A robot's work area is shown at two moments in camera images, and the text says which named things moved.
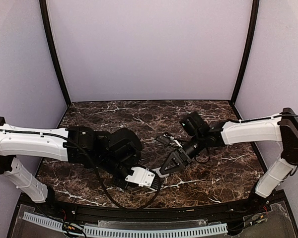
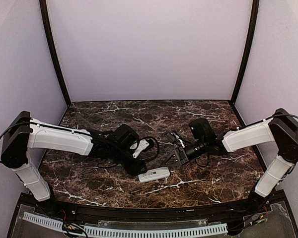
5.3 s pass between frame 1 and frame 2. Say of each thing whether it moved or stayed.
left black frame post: stayed
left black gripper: moved
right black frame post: stayed
